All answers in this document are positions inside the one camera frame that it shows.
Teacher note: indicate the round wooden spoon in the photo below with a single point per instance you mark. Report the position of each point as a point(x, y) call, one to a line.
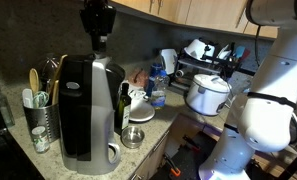
point(34, 80)

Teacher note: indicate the wooden base cabinet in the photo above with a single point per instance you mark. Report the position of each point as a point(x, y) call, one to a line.
point(151, 160)

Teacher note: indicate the white rice cooker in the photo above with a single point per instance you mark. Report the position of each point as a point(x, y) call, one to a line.
point(206, 95)

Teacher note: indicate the red spatula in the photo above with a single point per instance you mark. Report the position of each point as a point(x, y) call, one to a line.
point(246, 55)

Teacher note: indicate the orange and black clamp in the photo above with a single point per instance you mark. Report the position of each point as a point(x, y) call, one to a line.
point(190, 141)
point(173, 165)

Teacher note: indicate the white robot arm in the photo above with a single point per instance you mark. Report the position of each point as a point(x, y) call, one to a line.
point(274, 100)

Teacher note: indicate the wooden wall cabinet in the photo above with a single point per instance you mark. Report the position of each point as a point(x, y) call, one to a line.
point(194, 11)

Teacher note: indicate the small steel bowl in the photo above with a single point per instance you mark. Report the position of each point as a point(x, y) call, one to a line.
point(132, 136)

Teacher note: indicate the clear bottle with blue cap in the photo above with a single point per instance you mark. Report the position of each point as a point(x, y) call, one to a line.
point(159, 90)

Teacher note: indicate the short wooden spatula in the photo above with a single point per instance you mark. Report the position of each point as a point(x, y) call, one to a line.
point(55, 93)

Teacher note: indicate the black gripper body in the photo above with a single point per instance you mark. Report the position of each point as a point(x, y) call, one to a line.
point(98, 16)

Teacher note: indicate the blue wide-mouth water bottle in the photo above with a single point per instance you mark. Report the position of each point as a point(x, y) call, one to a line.
point(153, 73)

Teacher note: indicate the long wooden spatula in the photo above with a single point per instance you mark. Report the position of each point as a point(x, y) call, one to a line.
point(58, 71)

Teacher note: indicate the small spice jar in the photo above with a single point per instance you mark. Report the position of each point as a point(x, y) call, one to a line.
point(40, 141)

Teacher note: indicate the black electric stove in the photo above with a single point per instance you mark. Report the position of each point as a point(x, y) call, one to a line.
point(1, 153)

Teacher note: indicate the dark olive oil bottle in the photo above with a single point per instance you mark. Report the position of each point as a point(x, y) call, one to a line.
point(124, 110)

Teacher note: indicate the green silicone whisk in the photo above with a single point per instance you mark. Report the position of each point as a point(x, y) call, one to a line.
point(41, 98)

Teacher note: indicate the white plate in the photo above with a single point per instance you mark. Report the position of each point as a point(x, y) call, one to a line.
point(142, 111)

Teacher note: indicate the black dish rack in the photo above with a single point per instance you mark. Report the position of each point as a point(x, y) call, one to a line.
point(204, 65)

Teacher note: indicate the blue spatula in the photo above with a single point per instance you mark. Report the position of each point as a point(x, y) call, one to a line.
point(238, 51)

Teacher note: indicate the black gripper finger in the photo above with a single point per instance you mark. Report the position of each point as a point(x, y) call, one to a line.
point(103, 45)
point(95, 45)

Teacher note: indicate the white plastic spatula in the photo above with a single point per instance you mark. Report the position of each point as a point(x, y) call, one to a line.
point(27, 97)

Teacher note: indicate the steel utensil holder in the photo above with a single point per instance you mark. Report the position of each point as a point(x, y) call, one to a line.
point(44, 120)

